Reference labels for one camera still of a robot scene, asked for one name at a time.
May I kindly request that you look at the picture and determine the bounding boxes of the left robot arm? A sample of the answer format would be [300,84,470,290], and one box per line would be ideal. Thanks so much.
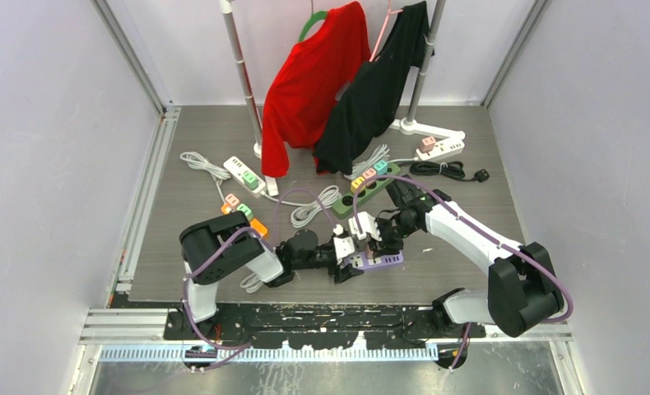
[179,211,364,340]

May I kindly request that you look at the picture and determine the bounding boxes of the green plug on white strip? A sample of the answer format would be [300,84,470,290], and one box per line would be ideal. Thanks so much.
[241,171,259,191]

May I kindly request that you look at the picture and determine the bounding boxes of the clothes rack left pole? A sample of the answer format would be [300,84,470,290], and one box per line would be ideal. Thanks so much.
[219,0,262,159]

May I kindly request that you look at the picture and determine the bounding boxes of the teal plug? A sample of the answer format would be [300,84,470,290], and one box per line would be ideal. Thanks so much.
[373,160,388,175]

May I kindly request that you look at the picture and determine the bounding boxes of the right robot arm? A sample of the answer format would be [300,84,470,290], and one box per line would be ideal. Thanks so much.
[351,175,574,338]

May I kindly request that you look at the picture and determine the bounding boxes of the purple power strip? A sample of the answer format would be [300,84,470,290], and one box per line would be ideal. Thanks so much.
[343,252,404,272]

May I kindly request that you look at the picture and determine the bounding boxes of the yellow plug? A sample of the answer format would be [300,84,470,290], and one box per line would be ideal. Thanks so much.
[351,176,368,196]

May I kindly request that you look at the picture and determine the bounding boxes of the clothes rack right pole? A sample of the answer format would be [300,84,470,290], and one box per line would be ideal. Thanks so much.
[390,0,465,140]

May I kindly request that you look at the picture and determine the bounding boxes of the green hanger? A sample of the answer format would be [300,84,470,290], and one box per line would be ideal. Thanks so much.
[298,11,327,43]

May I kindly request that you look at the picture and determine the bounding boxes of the left white power strip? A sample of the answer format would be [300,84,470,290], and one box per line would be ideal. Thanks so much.
[223,156,267,198]

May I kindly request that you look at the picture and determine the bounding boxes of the pink plug on white strip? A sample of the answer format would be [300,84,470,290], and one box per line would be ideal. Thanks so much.
[418,136,436,153]

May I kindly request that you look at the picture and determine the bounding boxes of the pink hanger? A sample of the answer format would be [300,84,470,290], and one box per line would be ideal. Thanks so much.
[369,0,402,63]

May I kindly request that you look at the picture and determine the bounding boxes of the green strip black cord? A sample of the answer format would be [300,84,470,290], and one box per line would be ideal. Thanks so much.
[409,160,490,184]

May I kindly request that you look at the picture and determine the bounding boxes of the black shirt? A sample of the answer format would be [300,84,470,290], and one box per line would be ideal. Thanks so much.
[313,1,429,174]

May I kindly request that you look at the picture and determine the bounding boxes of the red shirt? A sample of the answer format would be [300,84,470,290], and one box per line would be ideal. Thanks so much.
[261,1,370,178]

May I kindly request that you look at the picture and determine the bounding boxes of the right white strip cord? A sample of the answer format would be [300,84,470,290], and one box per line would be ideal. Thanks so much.
[344,143,419,183]

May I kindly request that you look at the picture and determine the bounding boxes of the right white power strip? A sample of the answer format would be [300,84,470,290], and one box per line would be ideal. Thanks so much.
[414,137,465,163]

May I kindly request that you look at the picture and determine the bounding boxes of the orange strip white cord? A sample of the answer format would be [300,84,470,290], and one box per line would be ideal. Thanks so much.
[290,185,343,229]

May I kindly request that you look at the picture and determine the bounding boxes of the white power strip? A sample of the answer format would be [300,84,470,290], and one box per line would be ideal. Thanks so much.
[414,137,465,163]
[223,156,267,198]

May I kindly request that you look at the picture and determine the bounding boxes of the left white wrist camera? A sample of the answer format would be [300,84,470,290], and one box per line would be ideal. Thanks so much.
[332,224,355,261]

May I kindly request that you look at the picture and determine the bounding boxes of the orange power strip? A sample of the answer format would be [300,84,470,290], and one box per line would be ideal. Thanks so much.
[221,203,268,237]

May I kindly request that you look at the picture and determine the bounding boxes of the green power strip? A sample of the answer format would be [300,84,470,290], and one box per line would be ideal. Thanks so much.
[331,179,392,220]

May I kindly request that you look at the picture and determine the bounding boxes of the pink plug on orange strip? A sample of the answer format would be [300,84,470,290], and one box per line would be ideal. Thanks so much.
[225,193,241,211]

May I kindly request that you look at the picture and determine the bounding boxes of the left white strip cord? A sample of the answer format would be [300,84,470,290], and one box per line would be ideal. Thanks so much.
[179,151,304,208]

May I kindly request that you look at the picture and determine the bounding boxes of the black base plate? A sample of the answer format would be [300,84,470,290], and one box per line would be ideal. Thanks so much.
[163,303,463,351]

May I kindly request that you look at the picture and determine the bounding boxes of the clothes rack pole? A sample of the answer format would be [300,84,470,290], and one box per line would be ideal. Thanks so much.
[219,0,262,159]
[390,0,465,140]

